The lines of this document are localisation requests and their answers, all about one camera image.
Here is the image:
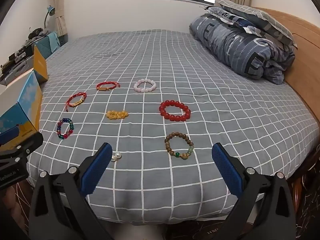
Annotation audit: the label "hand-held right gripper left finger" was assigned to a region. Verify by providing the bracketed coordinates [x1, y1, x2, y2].
[29, 142, 113, 240]

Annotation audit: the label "wooden headboard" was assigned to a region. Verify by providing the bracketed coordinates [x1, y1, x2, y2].
[251, 7, 320, 122]

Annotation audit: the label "red bead bracelet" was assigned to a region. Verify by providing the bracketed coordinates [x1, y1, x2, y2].
[159, 100, 191, 122]

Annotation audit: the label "red string bracelet gold tube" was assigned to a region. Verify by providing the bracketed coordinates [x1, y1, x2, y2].
[96, 81, 121, 91]

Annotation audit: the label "red string bracelet gold beads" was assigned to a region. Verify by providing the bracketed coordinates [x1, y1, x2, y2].
[65, 92, 87, 112]

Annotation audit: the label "yellow bead bracelet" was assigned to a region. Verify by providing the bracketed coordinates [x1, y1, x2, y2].
[106, 110, 129, 120]

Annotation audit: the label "blue desk lamp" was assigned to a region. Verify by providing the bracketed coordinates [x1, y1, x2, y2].
[43, 5, 56, 29]

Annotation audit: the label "yellow cardboard box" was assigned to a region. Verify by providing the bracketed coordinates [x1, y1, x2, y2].
[33, 45, 49, 83]

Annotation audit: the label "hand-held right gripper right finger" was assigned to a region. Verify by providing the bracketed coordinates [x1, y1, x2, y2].
[211, 142, 297, 240]

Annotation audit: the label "folded blue grey quilt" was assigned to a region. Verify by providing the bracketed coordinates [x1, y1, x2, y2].
[189, 12, 296, 85]

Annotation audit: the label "brown wooden bead bracelet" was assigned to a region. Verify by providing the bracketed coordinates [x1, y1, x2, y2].
[164, 132, 195, 161]

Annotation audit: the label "blue cloud print box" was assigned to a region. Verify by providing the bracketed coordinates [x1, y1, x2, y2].
[0, 70, 43, 142]

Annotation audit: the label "multicolour bead bracelet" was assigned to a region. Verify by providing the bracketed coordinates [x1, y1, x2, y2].
[57, 117, 75, 140]

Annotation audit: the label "teal suitcase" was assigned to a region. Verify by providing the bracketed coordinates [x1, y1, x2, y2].
[35, 34, 61, 57]

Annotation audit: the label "dark gadget pile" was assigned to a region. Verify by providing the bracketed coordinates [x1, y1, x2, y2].
[27, 27, 52, 40]

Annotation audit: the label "pink bead bracelet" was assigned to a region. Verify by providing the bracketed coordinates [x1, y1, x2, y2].
[133, 78, 157, 93]

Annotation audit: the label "teal cloth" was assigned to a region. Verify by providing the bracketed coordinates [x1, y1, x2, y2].
[47, 32, 61, 48]

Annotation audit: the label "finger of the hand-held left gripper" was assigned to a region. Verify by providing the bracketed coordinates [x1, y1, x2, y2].
[0, 132, 43, 159]
[0, 124, 20, 144]

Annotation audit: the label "grey desk clutter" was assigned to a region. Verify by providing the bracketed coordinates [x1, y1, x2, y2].
[0, 42, 35, 86]

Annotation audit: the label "bed with grey grid sheet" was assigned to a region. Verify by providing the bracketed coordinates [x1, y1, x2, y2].
[26, 29, 319, 227]

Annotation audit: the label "grey grid pillow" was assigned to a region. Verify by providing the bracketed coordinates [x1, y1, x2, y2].
[217, 0, 298, 48]

